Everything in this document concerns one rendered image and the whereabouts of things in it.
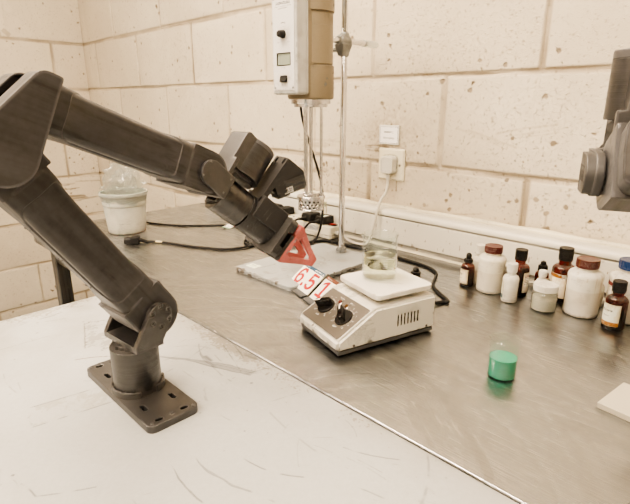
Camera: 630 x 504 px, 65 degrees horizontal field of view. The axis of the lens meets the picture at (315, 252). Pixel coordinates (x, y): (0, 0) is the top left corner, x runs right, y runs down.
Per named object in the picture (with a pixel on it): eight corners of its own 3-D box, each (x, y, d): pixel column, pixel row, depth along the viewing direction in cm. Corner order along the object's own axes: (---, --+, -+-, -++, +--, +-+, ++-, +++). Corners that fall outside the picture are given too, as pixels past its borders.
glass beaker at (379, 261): (383, 271, 92) (385, 227, 89) (404, 281, 86) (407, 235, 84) (351, 277, 88) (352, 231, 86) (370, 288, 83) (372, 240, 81)
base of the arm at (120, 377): (125, 311, 75) (78, 325, 71) (196, 357, 62) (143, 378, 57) (131, 357, 78) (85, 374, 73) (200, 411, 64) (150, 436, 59)
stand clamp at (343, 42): (308, 52, 105) (308, 26, 104) (274, 56, 113) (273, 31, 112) (380, 59, 122) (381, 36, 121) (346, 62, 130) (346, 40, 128)
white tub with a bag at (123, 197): (161, 228, 156) (154, 160, 150) (124, 238, 145) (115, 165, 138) (130, 223, 163) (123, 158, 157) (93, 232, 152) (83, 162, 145)
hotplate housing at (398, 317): (337, 359, 77) (338, 312, 75) (298, 327, 88) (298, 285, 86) (444, 328, 87) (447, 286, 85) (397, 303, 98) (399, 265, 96)
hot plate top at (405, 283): (377, 301, 79) (377, 296, 78) (337, 279, 89) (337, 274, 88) (434, 288, 84) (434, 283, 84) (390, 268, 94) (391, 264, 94)
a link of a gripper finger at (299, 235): (311, 239, 87) (273, 210, 82) (332, 249, 81) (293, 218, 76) (289, 271, 87) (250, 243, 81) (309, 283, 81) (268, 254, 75)
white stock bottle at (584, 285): (596, 322, 90) (606, 265, 87) (559, 314, 93) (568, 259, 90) (599, 311, 95) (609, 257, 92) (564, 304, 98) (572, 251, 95)
